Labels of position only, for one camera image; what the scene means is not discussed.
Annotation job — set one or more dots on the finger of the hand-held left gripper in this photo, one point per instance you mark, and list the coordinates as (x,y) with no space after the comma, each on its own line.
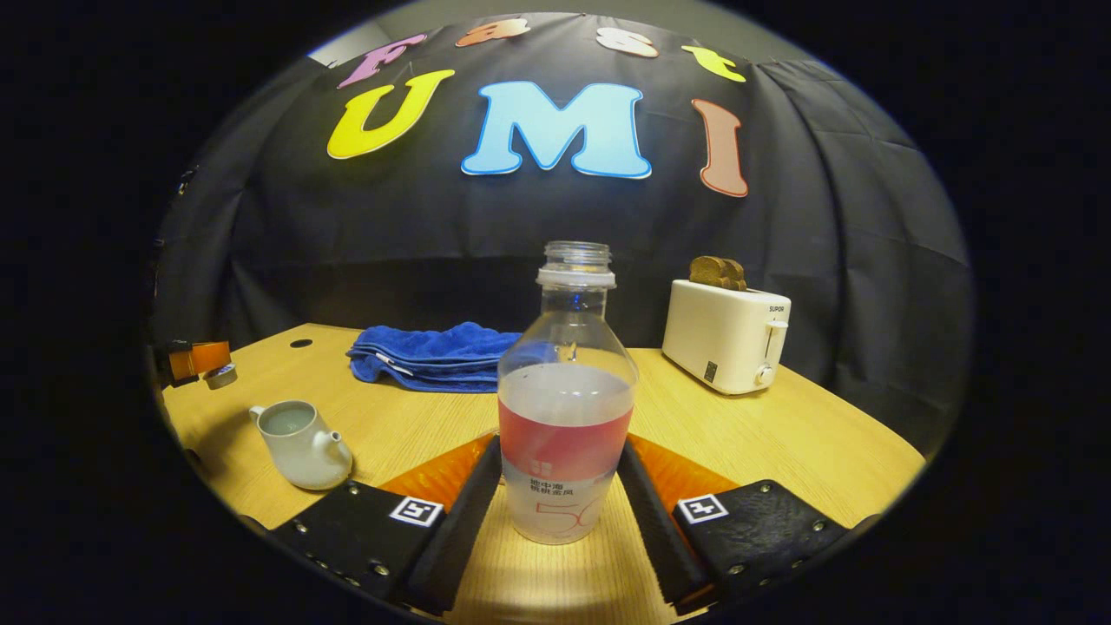
(204,358)

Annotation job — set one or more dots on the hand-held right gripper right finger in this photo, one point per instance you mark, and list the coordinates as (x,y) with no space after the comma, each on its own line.
(668,538)

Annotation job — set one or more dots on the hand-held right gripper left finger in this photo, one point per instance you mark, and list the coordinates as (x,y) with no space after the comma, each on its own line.
(451,538)

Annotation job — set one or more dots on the white ceramic teacup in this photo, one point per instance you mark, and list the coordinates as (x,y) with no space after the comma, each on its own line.
(304,456)

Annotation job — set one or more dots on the clear water bottle red label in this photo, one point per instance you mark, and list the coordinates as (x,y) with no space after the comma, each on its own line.
(564,434)

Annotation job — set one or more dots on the blue folded towel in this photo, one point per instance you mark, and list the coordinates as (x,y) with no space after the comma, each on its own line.
(434,356)

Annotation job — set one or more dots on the white toaster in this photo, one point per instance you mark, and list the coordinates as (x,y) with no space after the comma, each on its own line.
(720,338)

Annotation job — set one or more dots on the brown bread slice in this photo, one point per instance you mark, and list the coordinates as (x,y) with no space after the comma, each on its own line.
(716,272)

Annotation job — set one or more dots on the black backdrop cloth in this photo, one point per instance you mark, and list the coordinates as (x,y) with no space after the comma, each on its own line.
(521,226)

